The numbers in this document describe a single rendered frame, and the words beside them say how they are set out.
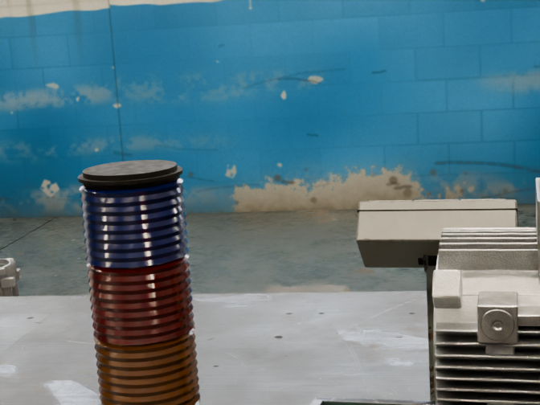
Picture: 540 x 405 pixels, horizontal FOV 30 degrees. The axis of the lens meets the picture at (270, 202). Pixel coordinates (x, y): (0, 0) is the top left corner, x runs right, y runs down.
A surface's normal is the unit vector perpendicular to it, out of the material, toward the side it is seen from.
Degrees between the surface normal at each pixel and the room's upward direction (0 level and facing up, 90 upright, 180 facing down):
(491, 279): 36
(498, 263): 88
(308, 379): 0
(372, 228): 50
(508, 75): 90
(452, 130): 90
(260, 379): 0
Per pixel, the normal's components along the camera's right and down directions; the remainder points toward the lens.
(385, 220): -0.22, -0.47
